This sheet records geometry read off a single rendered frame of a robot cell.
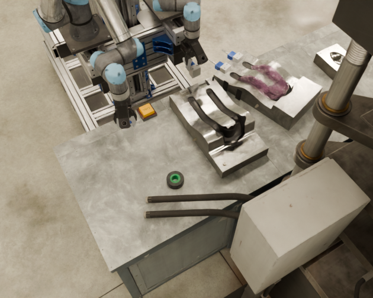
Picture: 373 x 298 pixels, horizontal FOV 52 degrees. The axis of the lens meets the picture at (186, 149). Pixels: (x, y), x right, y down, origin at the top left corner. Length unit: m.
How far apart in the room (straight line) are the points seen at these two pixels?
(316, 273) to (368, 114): 0.79
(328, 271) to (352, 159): 0.56
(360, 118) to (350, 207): 0.25
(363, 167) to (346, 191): 0.30
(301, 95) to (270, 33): 1.78
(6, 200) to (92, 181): 1.16
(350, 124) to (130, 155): 1.09
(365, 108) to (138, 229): 1.03
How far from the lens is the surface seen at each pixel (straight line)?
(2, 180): 3.01
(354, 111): 1.17
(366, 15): 0.89
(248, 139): 1.86
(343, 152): 1.38
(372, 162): 1.40
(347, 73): 1.04
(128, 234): 1.71
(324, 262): 1.75
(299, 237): 1.00
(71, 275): 2.56
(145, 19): 2.31
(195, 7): 1.79
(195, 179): 1.79
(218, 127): 1.82
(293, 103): 1.97
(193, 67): 2.01
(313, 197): 1.06
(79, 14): 2.01
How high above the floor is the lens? 2.38
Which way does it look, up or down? 57 degrees down
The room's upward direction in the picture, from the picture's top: 1 degrees counter-clockwise
